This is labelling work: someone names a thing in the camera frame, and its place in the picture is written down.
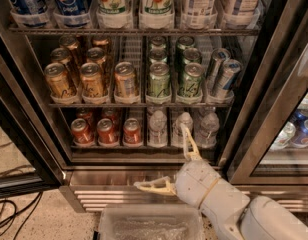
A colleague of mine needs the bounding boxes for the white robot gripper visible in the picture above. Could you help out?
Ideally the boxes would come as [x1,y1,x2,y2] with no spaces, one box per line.
[134,123,250,233]

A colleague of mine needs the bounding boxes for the green can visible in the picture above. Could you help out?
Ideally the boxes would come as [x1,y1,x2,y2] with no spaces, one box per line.
[148,62,170,98]
[148,49,167,64]
[149,36,167,49]
[174,36,195,71]
[178,62,204,98]
[181,48,202,70]

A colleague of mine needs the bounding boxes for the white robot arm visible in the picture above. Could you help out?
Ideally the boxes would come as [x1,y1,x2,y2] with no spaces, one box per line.
[134,125,308,240]

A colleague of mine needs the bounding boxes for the water bottle middle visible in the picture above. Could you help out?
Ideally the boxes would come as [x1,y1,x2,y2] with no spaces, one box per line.
[172,112,193,148]

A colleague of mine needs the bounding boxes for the water bottle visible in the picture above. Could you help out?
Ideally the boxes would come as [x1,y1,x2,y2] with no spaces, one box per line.
[148,110,168,147]
[172,112,193,148]
[195,112,220,148]

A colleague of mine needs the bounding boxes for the red can front right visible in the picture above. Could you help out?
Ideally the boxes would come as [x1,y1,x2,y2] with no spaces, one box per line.
[123,118,141,144]

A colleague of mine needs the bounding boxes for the red can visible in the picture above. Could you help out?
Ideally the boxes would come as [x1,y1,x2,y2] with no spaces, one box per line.
[71,118,94,144]
[123,118,141,144]
[76,107,95,127]
[101,108,120,127]
[97,118,118,144]

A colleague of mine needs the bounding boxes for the red can front middle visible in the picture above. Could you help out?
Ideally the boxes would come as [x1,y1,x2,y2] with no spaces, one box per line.
[97,118,118,144]

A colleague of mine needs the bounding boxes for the red can back middle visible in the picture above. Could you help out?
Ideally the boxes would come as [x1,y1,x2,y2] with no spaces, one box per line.
[101,108,120,127]

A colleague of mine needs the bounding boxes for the orange can front right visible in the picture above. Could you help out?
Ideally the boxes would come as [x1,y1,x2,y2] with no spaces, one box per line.
[114,62,139,98]

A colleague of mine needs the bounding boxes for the orange can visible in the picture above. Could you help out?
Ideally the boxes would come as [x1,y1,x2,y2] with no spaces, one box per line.
[87,47,110,85]
[50,47,80,86]
[91,35,112,54]
[59,35,83,66]
[44,63,77,99]
[80,62,105,98]
[114,62,139,98]

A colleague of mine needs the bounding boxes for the glass fridge door right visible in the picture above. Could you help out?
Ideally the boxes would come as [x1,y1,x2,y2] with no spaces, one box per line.
[219,0,308,186]

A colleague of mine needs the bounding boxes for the red can front left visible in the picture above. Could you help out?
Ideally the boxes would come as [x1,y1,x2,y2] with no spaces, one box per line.
[71,118,94,144]

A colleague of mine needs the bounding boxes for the red can back left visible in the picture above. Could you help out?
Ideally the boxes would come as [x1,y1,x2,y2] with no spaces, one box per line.
[76,107,95,127]

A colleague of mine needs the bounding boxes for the silver blue can front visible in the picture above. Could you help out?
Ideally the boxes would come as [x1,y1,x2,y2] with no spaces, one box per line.
[212,59,242,99]

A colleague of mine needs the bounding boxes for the silver blue can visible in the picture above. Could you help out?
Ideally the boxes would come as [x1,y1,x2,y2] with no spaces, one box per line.
[212,59,242,99]
[206,48,231,90]

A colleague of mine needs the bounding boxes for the silver can behind door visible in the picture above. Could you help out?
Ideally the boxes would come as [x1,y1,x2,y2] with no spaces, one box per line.
[270,122,296,150]

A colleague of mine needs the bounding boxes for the silver blue can back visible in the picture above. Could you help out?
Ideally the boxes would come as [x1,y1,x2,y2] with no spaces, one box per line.
[206,48,231,90]

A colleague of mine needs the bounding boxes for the orange can front middle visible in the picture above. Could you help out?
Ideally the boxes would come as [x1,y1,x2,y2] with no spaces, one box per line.
[80,62,105,98]

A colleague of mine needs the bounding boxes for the stainless steel fridge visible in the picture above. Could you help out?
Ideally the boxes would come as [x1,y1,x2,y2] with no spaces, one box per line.
[0,0,308,212]

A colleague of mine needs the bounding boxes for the blue can behind door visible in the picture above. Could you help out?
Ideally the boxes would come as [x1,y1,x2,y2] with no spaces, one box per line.
[291,109,308,148]

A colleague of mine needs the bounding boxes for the orange can middle right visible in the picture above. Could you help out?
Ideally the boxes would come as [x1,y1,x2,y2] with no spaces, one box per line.
[87,47,110,85]

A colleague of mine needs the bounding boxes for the orange can front left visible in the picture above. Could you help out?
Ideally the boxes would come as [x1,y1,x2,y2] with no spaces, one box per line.
[44,63,77,99]

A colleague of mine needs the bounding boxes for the orange can back right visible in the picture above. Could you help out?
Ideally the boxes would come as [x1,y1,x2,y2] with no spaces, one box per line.
[91,35,112,54]

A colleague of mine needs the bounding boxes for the orange can middle left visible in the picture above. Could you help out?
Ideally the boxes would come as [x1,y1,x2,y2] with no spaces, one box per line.
[50,47,80,86]

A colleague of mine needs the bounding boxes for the orange can back left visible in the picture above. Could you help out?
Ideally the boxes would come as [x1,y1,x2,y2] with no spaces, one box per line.
[59,35,83,66]

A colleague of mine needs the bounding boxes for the open fridge door left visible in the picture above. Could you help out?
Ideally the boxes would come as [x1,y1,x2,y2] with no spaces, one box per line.
[0,36,62,198]

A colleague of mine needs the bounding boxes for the water bottle left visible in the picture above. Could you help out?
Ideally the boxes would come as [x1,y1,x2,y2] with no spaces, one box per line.
[148,110,168,147]

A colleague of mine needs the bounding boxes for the water bottle right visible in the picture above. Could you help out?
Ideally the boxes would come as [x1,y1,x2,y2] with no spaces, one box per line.
[195,112,220,148]

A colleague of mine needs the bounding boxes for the clear plastic bin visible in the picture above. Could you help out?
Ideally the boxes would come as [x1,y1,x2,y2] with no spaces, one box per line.
[98,204,205,240]

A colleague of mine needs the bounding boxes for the black floor cables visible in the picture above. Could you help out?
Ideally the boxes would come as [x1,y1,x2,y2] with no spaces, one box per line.
[0,191,44,240]

